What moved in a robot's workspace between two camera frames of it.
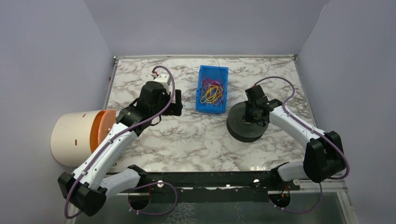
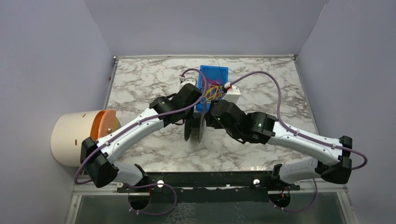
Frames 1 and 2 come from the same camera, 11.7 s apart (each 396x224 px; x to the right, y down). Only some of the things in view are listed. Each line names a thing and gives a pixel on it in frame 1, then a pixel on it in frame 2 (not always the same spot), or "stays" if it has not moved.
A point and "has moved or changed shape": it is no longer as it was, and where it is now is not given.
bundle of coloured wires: (212, 92) stays
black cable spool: (238, 129) has moved or changed shape
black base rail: (215, 187) stays
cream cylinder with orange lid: (74, 134) stays
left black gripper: (174, 101) -> (192, 114)
